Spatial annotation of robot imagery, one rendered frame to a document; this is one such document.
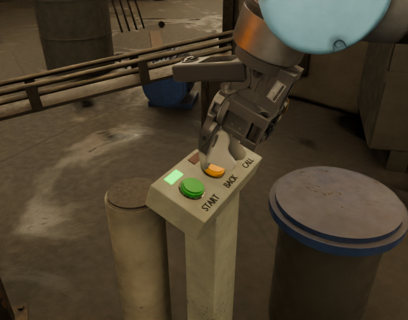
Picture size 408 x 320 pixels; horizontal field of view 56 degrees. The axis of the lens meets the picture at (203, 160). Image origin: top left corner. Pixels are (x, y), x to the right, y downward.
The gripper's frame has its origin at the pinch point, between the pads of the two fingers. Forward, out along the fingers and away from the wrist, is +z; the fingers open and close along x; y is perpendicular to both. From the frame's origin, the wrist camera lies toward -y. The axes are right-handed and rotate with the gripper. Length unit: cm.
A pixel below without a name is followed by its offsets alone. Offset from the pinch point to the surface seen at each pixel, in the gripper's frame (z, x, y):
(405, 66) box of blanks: 8, 133, 25
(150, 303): 43.2, -0.6, 1.3
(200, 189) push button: 5.6, -0.1, 1.5
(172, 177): 6.5, -0.6, -3.8
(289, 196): 19.8, 30.1, 14.0
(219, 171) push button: 5.6, 6.4, 1.5
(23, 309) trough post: 82, -6, -33
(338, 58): 37, 198, -6
